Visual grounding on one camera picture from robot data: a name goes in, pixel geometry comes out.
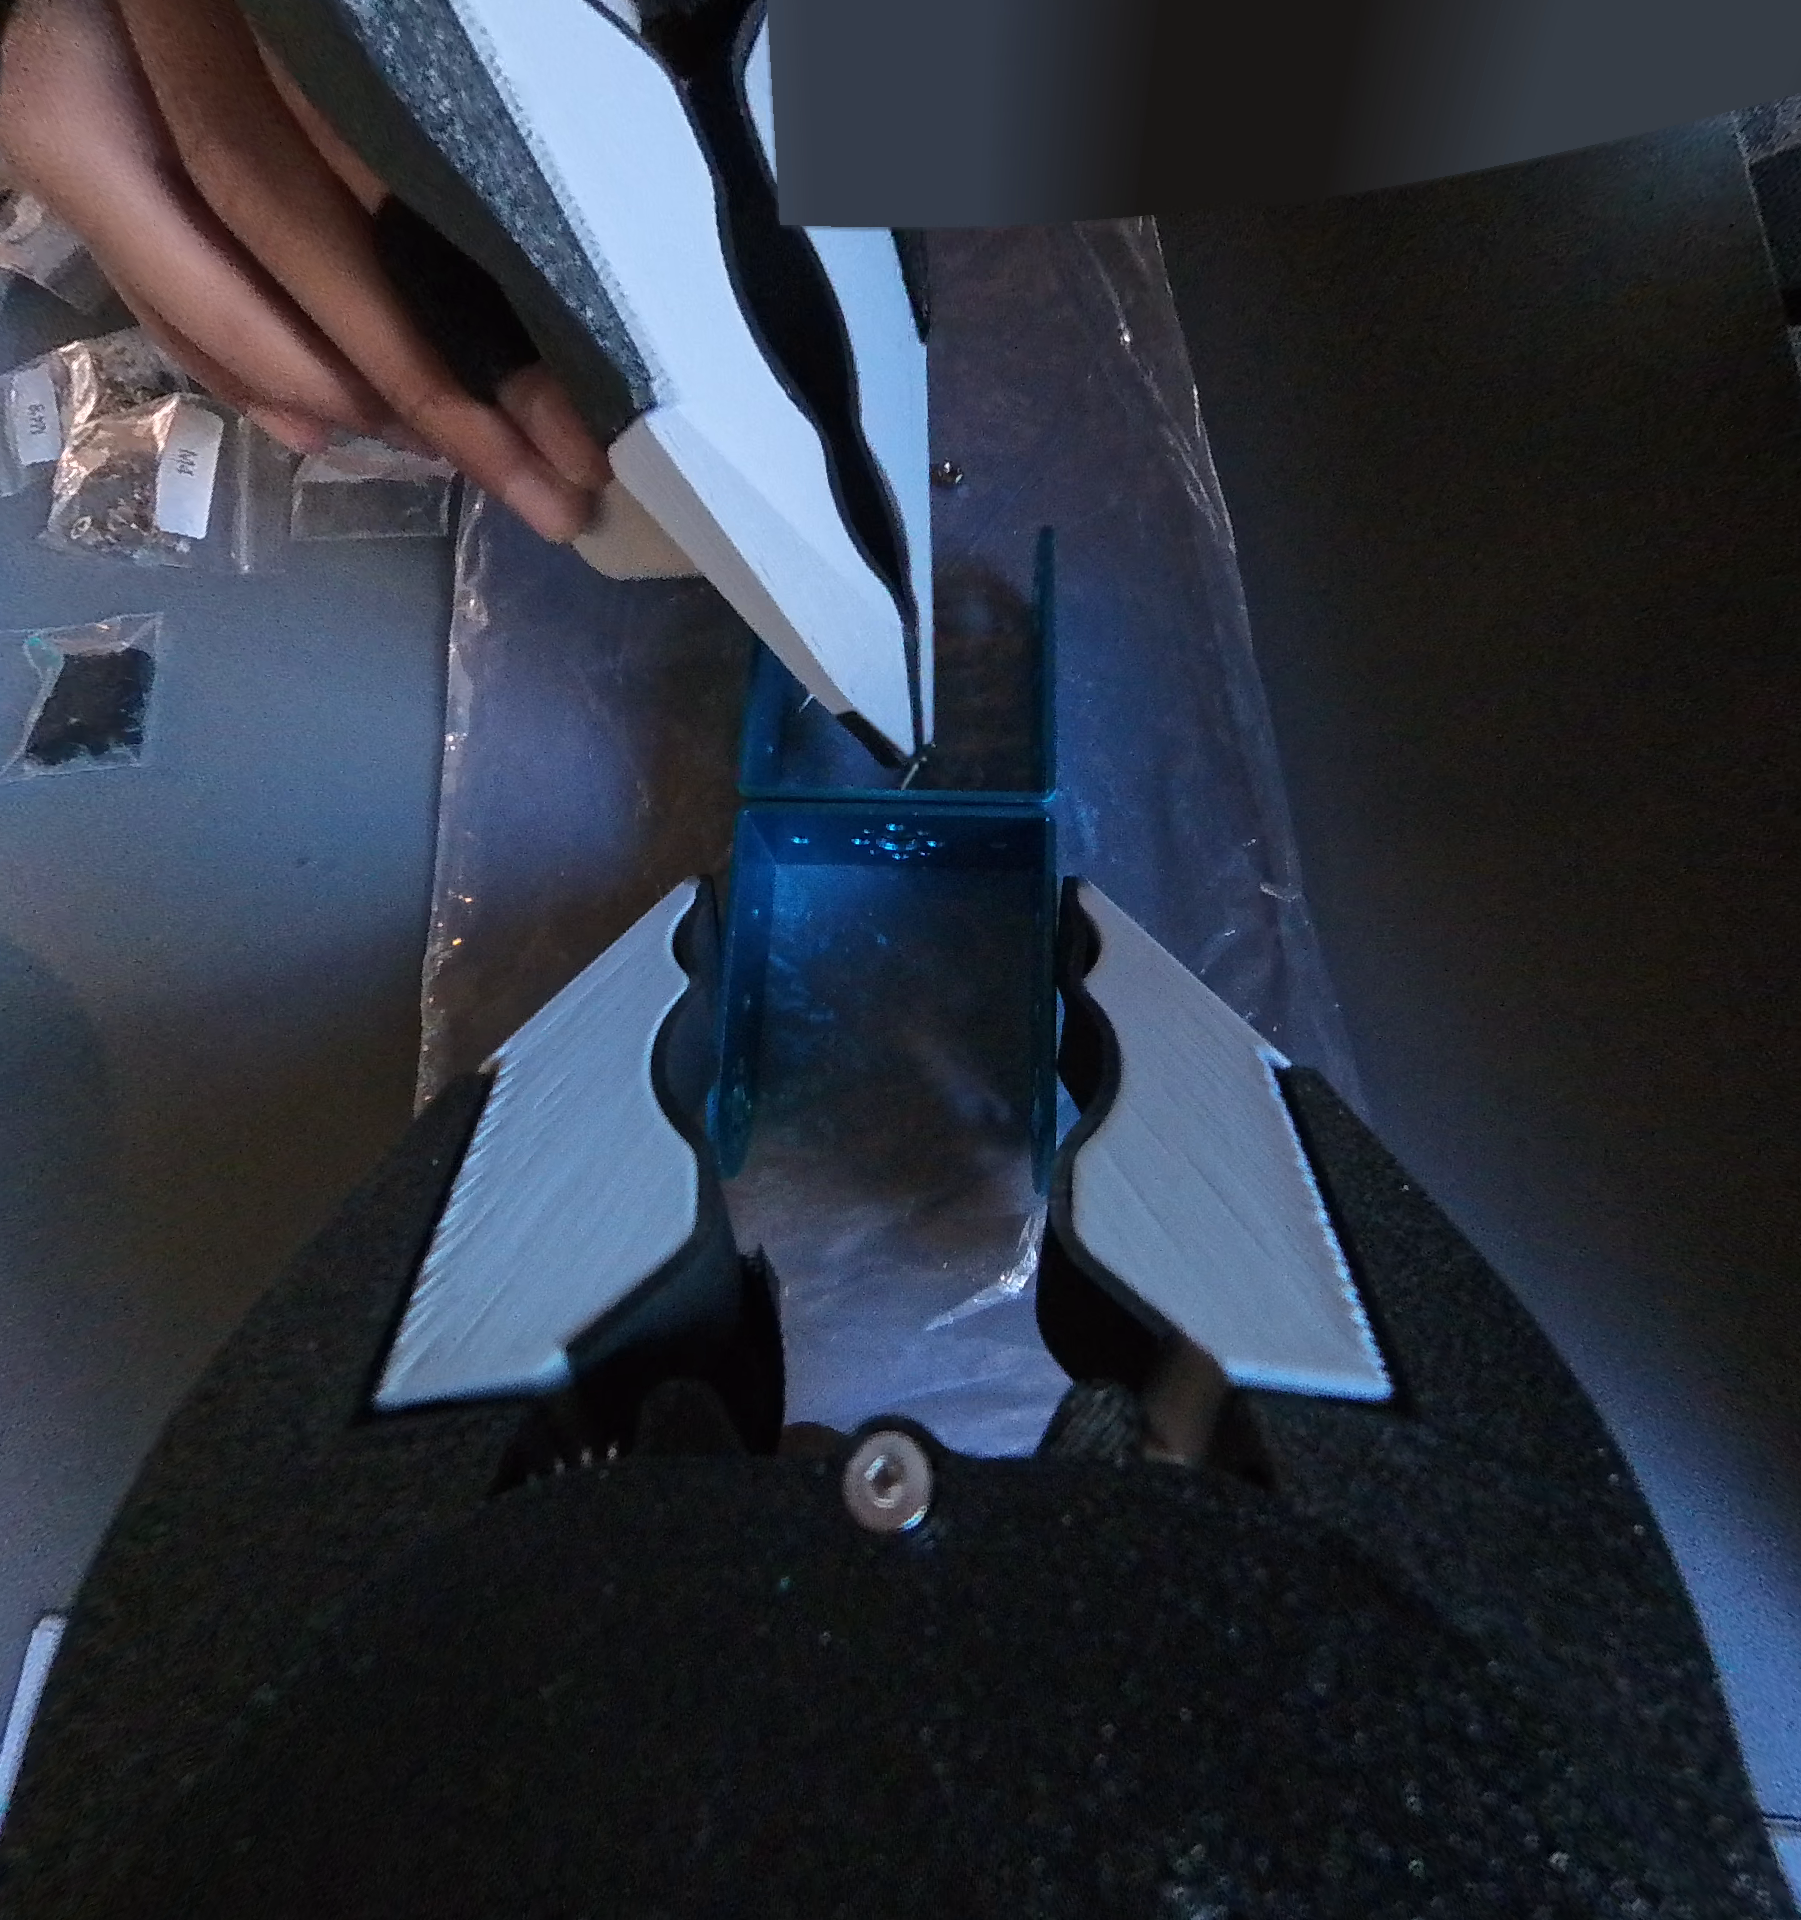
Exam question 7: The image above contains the pile of small hardware bags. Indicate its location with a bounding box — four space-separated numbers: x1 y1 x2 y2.
0 125 462 581

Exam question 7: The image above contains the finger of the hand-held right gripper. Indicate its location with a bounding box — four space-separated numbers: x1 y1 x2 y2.
743 17 939 747
454 0 924 762

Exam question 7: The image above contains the large clear plastic bag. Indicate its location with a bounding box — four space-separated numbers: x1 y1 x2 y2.
420 216 1371 1460

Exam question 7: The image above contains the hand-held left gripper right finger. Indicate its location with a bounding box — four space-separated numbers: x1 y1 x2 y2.
1057 875 1398 1400

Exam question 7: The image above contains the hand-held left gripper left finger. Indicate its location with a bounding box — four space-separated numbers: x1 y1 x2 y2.
370 875 724 1411

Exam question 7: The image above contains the person's right hand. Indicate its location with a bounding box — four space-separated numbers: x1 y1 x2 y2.
0 0 616 546

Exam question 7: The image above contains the small bag of black screws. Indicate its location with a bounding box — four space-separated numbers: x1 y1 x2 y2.
0 609 164 792

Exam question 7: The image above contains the grey desk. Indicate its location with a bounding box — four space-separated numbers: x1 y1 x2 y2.
0 89 1801 1920

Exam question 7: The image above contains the white instruction manual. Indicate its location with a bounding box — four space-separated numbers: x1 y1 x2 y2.
0 1616 67 1896

